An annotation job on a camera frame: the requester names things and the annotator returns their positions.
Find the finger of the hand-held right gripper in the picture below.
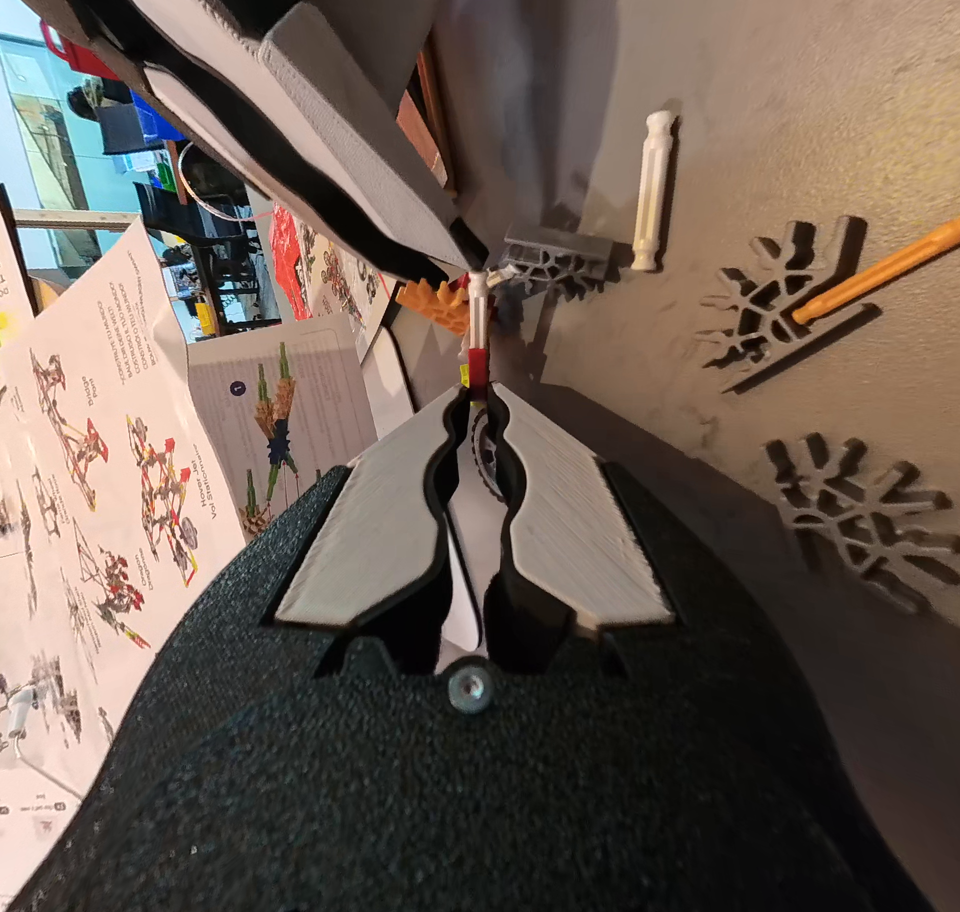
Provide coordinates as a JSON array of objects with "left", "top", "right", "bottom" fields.
[
  {"left": 96, "top": 0, "right": 490, "bottom": 271},
  {"left": 141, "top": 63, "right": 450, "bottom": 286}
]

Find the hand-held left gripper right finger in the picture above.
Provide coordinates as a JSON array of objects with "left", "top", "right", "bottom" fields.
[{"left": 487, "top": 383, "right": 676, "bottom": 637}]

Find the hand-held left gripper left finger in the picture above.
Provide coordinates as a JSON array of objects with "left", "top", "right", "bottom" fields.
[{"left": 273, "top": 385, "right": 470, "bottom": 631}]

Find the white rod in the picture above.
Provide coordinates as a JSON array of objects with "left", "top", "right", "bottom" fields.
[{"left": 466, "top": 270, "right": 496, "bottom": 354}]

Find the red connector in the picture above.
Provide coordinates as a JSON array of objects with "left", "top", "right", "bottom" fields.
[{"left": 459, "top": 349, "right": 492, "bottom": 425}]

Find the connector assembly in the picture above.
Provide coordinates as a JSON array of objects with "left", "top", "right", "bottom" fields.
[{"left": 396, "top": 225, "right": 615, "bottom": 339}]

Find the building instruction sheet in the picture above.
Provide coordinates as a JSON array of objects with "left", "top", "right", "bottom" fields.
[{"left": 0, "top": 218, "right": 380, "bottom": 905}]

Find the colourful toy packaging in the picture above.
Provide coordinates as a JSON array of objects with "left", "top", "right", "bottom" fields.
[{"left": 268, "top": 42, "right": 460, "bottom": 324}]

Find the small black wheel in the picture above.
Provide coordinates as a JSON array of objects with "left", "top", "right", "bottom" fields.
[{"left": 468, "top": 402, "right": 511, "bottom": 504}]

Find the white task instruction board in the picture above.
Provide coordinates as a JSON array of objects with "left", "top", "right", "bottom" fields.
[{"left": 0, "top": 207, "right": 39, "bottom": 350}]

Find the dark snowflake connector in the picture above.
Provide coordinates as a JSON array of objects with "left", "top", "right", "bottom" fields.
[{"left": 765, "top": 433, "right": 954, "bottom": 616}]

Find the short white spacer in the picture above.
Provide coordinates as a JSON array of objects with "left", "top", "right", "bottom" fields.
[{"left": 630, "top": 111, "right": 680, "bottom": 274}]

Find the grey snowflake connector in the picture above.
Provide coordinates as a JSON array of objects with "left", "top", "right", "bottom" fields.
[{"left": 693, "top": 216, "right": 882, "bottom": 395}]

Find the long yellow rod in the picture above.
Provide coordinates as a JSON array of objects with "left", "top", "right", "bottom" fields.
[{"left": 791, "top": 218, "right": 960, "bottom": 325}]

